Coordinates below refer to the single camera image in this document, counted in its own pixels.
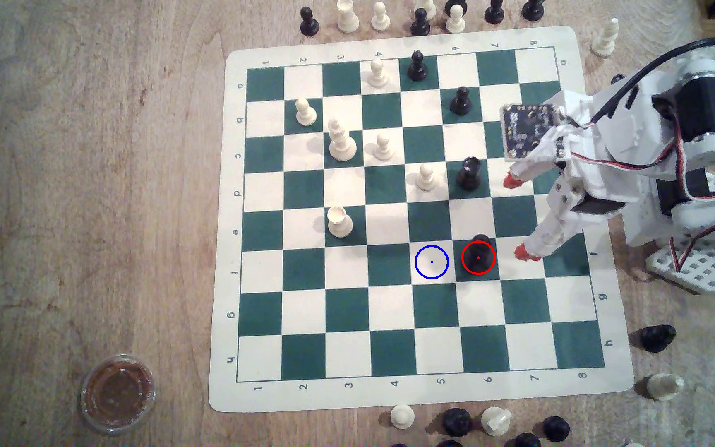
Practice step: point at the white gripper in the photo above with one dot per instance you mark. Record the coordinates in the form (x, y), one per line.
(567, 198)

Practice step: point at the black bishop chess piece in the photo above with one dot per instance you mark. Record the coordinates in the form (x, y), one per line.
(480, 249)

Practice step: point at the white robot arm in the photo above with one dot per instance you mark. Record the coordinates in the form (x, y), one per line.
(699, 118)

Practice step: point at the black rook chess piece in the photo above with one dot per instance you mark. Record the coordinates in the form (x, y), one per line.
(469, 175)

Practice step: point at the white pawn chess piece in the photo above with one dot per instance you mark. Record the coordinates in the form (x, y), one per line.
(377, 74)
(426, 179)
(455, 22)
(305, 113)
(402, 416)
(384, 149)
(380, 18)

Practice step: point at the black pawn chess piece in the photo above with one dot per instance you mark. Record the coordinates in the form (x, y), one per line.
(420, 25)
(494, 12)
(418, 67)
(309, 23)
(460, 102)
(532, 10)
(556, 428)

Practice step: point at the white bishop chess piece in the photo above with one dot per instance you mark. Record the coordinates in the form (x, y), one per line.
(604, 40)

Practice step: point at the black knight chess piece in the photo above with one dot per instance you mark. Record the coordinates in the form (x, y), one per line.
(656, 338)

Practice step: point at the green and white chess mat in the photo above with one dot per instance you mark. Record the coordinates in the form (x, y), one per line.
(388, 310)

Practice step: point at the white rook chess piece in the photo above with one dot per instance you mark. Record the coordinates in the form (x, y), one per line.
(339, 223)
(347, 17)

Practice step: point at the white queen chess piece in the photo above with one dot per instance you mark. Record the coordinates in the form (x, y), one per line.
(341, 146)

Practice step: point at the white knight chess piece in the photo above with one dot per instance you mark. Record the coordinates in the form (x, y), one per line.
(496, 421)

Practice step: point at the clear cup with brown liquid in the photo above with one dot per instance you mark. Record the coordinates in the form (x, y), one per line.
(117, 393)

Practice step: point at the black camera circuit board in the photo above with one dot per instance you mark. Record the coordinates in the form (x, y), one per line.
(526, 131)

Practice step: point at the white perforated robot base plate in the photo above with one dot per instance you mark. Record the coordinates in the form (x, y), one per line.
(699, 268)

